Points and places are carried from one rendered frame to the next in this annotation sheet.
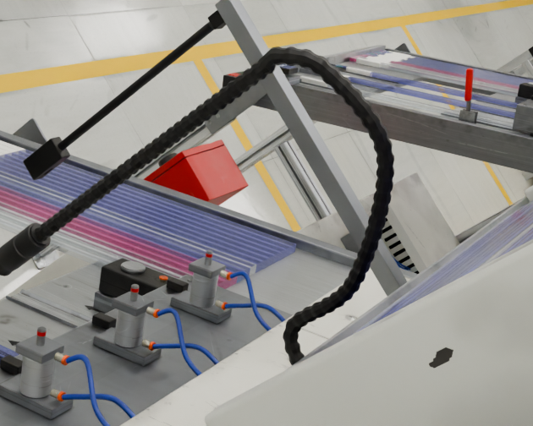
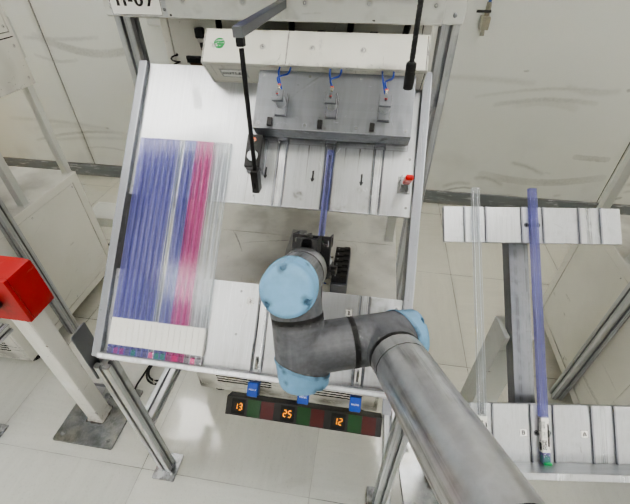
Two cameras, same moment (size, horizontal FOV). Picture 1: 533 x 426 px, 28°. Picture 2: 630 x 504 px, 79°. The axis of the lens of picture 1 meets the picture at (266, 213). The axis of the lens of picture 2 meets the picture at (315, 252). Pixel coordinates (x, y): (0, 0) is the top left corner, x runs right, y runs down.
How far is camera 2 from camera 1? 105 cm
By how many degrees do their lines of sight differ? 68
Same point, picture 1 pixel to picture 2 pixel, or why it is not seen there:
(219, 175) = (0, 264)
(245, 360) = (325, 60)
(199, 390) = (357, 61)
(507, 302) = not seen: outside the picture
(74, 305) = (267, 181)
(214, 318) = (288, 95)
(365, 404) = not seen: outside the picture
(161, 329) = (307, 108)
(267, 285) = (190, 131)
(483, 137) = not seen: outside the picture
